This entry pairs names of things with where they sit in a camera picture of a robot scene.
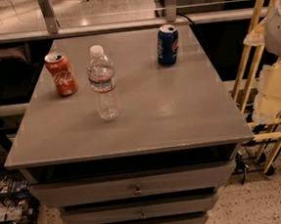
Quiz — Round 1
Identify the yellow wooden rack frame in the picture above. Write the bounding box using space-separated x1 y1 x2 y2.
231 0 281 175

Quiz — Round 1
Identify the dark chair at left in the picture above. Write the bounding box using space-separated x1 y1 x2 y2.
0 45 40 106

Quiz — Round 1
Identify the grey drawer cabinet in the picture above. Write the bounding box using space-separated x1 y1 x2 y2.
6 25 253 224

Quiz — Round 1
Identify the middle grey drawer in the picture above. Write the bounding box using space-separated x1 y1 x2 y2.
61 194 218 224

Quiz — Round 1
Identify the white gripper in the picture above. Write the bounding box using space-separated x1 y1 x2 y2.
252 58 281 124

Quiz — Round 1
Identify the clear plastic water bottle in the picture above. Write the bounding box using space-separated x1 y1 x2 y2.
86 45 120 121

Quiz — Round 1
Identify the blue Pepsi can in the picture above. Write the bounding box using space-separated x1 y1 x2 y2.
157 24 179 66

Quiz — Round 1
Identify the black power cable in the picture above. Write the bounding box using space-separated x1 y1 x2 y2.
176 10 216 66

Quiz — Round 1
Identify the metal window frame rail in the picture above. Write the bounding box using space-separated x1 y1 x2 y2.
0 0 281 45

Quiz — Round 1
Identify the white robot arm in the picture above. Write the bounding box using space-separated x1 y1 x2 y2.
244 0 281 124

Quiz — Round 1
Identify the black crate of items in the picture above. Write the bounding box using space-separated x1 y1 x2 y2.
0 177 39 224

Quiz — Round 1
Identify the red Coca-Cola can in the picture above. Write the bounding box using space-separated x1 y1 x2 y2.
44 52 78 96

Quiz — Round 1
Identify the top grey drawer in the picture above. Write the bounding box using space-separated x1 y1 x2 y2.
30 159 236 207

